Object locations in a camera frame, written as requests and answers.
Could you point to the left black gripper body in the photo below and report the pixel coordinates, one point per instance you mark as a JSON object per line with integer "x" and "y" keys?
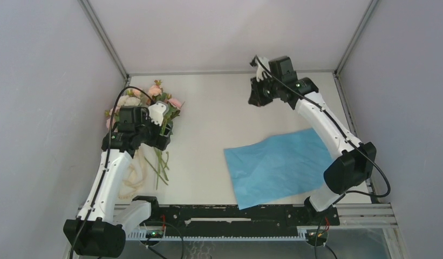
{"x": 150, "y": 133}

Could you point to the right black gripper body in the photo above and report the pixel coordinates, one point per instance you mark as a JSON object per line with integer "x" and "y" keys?
{"x": 265, "y": 90}

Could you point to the fake pink flower bouquet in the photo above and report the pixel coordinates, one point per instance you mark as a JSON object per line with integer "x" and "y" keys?
{"x": 134, "y": 96}

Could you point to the blue wrapping paper sheet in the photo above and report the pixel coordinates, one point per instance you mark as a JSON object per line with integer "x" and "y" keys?
{"x": 279, "y": 166}

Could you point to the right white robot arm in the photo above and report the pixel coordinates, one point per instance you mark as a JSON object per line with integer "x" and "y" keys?
{"x": 353, "y": 160}

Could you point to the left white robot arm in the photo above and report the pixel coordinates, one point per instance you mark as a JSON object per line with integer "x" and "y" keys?
{"x": 96, "y": 231}

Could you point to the left base circuit board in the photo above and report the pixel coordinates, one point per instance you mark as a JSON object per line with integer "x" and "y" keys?
{"x": 151, "y": 234}

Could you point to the base circuit board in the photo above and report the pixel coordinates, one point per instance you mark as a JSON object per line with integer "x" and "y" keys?
{"x": 151, "y": 234}
{"x": 314, "y": 234}

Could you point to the right base circuit board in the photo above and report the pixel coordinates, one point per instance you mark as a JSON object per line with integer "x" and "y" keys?
{"x": 314, "y": 234}

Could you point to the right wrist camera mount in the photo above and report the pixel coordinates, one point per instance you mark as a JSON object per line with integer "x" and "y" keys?
{"x": 262, "y": 68}

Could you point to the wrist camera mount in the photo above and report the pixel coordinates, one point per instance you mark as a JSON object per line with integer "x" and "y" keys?
{"x": 262, "y": 68}
{"x": 157, "y": 112}

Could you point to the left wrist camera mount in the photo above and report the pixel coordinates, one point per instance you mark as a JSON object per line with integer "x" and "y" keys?
{"x": 157, "y": 112}

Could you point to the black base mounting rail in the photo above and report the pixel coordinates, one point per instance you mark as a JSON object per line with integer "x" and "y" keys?
{"x": 217, "y": 220}

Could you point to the white slotted cable duct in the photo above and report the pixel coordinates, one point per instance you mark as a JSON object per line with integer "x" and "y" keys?
{"x": 139, "y": 235}

